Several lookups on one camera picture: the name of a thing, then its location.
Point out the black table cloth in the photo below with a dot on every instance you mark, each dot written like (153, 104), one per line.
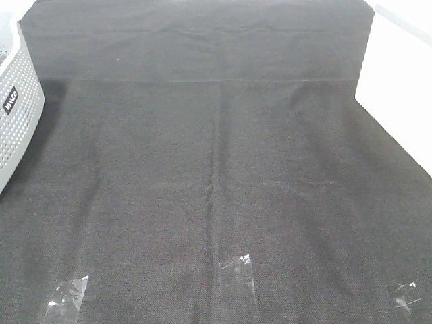
(179, 134)

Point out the clear tape strip middle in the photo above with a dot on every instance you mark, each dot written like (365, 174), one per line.
(238, 298)

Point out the clear tape strip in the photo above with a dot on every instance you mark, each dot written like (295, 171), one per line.
(405, 297)
(64, 304)
(238, 298)

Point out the white slotted storage box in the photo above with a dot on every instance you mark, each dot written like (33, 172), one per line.
(394, 85)

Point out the grey perforated laundry basket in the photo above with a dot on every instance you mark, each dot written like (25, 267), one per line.
(22, 98)

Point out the clear tape strip left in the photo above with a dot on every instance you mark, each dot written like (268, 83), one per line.
(64, 304)

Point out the clear tape strip right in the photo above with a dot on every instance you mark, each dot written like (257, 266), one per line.
(405, 297)

